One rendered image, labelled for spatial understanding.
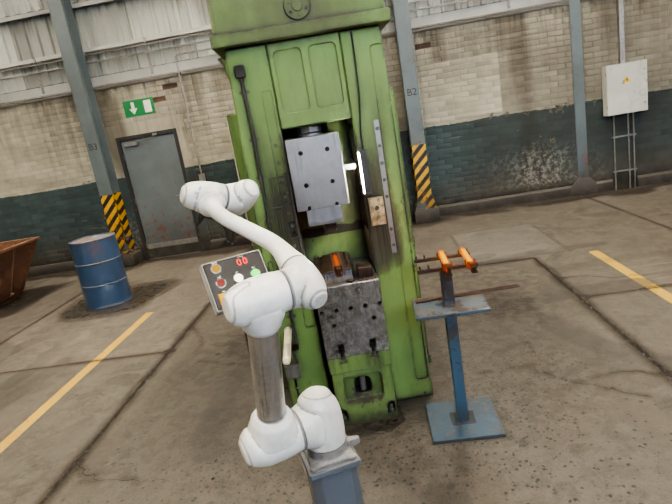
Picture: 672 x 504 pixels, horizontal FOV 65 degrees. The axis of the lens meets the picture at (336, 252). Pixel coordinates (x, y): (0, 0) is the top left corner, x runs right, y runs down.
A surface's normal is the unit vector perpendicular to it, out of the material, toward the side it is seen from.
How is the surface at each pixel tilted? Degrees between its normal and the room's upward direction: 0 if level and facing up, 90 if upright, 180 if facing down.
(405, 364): 90
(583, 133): 90
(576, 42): 90
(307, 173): 90
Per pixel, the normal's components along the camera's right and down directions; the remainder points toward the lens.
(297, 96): 0.07, 0.23
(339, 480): 0.28, 0.19
